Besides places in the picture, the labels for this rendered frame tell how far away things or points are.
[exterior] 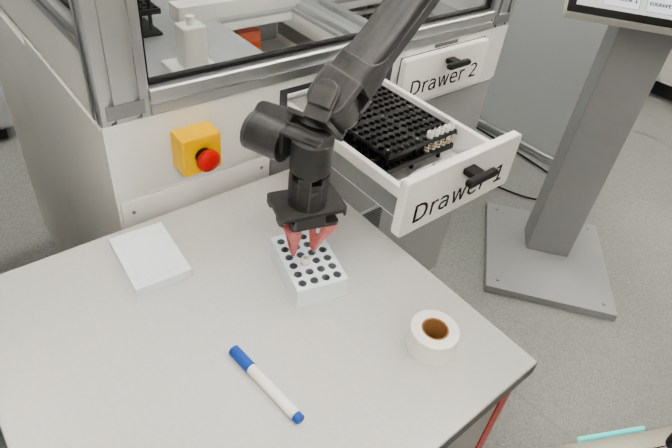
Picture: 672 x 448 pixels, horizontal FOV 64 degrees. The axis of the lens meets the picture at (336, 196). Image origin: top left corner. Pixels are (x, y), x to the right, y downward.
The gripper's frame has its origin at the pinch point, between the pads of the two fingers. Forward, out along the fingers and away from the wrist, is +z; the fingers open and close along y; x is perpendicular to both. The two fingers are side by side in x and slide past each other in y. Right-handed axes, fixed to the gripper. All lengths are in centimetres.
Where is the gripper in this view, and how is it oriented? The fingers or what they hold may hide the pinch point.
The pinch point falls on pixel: (302, 247)
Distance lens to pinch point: 82.9
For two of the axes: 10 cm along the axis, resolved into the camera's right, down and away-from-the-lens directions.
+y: -9.1, 1.6, -3.7
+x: 3.9, 5.9, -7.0
